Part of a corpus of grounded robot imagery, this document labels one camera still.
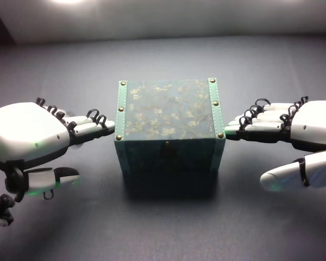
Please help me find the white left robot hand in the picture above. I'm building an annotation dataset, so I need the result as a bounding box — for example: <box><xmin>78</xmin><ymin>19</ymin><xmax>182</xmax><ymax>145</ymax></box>
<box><xmin>0</xmin><ymin>97</ymin><xmax>116</xmax><ymax>202</ymax></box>

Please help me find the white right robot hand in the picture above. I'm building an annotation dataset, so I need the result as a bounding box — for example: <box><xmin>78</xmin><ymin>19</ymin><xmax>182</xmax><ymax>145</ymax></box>
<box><xmin>224</xmin><ymin>95</ymin><xmax>326</xmax><ymax>192</ymax></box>

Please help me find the teal floral box lid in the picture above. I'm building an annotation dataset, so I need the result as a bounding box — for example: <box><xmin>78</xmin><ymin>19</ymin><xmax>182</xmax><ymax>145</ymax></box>
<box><xmin>114</xmin><ymin>78</ymin><xmax>227</xmax><ymax>150</ymax></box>

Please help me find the teal floral box base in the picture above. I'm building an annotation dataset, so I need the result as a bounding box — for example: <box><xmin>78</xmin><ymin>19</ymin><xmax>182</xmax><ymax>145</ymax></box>
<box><xmin>114</xmin><ymin>146</ymin><xmax>225</xmax><ymax>175</ymax></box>

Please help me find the grey table cloth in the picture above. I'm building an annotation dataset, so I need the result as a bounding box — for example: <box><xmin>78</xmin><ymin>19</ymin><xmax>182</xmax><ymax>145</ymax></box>
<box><xmin>0</xmin><ymin>35</ymin><xmax>326</xmax><ymax>261</ymax></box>

